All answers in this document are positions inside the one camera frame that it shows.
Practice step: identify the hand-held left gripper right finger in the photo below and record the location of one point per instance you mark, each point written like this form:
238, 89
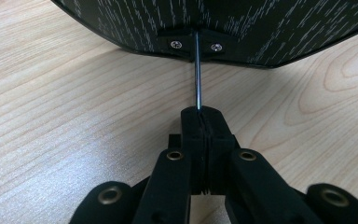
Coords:
248, 186

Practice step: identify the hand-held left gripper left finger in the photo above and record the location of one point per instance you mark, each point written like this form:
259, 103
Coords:
174, 186

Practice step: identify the black cap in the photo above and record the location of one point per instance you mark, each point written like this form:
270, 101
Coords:
136, 18

